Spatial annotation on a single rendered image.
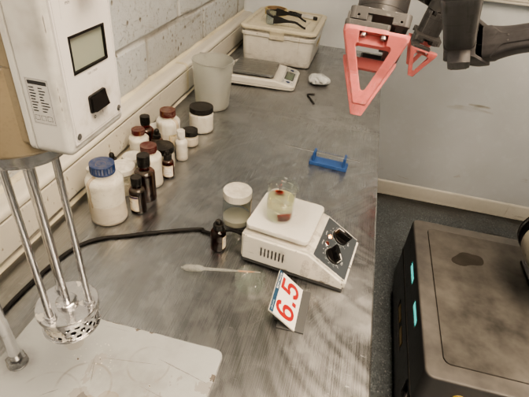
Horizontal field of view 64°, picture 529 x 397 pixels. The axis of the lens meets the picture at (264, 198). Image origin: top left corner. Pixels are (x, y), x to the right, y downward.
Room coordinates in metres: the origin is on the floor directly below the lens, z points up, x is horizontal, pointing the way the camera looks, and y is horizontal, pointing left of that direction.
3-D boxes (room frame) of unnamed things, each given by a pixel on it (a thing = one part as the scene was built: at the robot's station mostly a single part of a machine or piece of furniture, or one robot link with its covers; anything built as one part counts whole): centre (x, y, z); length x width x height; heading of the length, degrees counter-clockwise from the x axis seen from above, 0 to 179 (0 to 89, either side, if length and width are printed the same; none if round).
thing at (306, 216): (0.63, -0.04, 0.83); 0.12 x 0.12 x 0.01; 72
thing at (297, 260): (0.62, -0.07, 0.79); 0.22 x 0.13 x 0.08; 72
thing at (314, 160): (0.98, -0.16, 0.77); 0.10 x 0.03 x 0.04; 75
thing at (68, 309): (0.31, 0.21, 1.02); 0.07 x 0.07 x 0.25
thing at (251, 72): (1.56, 0.05, 0.77); 0.26 x 0.19 x 0.05; 83
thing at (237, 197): (0.71, 0.06, 0.79); 0.06 x 0.06 x 0.08
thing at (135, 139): (0.91, 0.32, 0.79); 0.05 x 0.05 x 0.09
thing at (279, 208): (0.62, -0.03, 0.87); 0.06 x 0.05 x 0.08; 60
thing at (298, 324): (0.48, -0.06, 0.77); 0.09 x 0.06 x 0.04; 170
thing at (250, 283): (0.53, 0.01, 0.76); 0.06 x 0.06 x 0.02
